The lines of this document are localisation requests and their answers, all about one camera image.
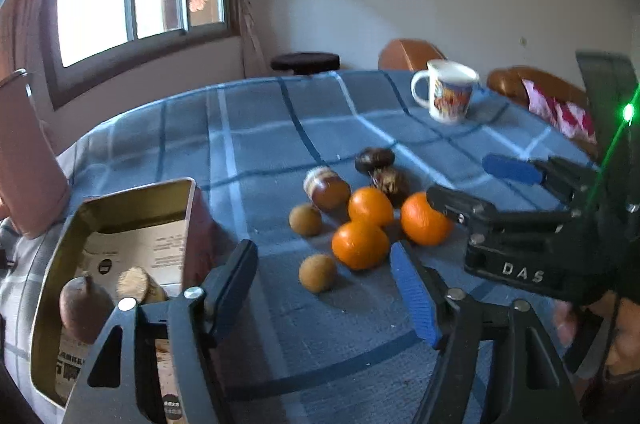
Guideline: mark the brown leather armchair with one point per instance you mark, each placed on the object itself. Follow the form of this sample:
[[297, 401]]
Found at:
[[407, 53]]

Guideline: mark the white printed mug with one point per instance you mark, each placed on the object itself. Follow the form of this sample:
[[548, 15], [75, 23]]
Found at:
[[450, 96]]

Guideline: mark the brown leather sofa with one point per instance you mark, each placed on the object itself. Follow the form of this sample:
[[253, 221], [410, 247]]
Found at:
[[510, 81]]

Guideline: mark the person's right hand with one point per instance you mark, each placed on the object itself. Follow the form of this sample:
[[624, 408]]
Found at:
[[565, 326]]

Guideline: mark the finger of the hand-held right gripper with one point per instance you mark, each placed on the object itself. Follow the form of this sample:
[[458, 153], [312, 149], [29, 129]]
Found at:
[[510, 167], [460, 204]]

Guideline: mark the printed paper leaflet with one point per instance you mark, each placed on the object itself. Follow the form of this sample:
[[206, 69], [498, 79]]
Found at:
[[150, 244]]

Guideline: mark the round dark stool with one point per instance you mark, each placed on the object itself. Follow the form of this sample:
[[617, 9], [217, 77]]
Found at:
[[305, 61]]

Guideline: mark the blue checked tablecloth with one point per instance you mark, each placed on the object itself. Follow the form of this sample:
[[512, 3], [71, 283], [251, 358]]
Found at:
[[250, 138]]

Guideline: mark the rectangular metal tin box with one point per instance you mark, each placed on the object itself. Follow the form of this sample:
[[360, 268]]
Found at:
[[55, 264]]

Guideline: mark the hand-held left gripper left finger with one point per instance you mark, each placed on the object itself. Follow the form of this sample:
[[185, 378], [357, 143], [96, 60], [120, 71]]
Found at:
[[235, 279]]

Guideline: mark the small tan longan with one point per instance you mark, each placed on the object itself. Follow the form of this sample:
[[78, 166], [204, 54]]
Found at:
[[317, 273], [305, 220]]

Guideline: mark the pink kettle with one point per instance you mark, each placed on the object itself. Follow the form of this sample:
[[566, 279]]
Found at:
[[25, 163]]

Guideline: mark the brown fruit with white end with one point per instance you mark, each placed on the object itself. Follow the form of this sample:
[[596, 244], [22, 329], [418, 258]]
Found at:
[[327, 191]]

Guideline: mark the pink floral pillow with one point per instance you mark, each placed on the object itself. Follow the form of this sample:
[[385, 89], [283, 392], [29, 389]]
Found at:
[[560, 111]]

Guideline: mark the orange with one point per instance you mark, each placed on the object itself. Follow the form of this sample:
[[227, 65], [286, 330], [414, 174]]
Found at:
[[360, 245], [424, 221], [371, 205]]

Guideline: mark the dark brown chestnut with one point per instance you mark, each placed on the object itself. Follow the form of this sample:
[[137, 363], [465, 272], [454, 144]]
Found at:
[[375, 159], [391, 185]]

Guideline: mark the pink curtain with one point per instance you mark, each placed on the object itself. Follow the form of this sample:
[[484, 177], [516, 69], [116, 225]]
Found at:
[[25, 18]]

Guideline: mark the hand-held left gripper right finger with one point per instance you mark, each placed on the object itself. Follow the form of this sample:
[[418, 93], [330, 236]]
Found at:
[[412, 289]]

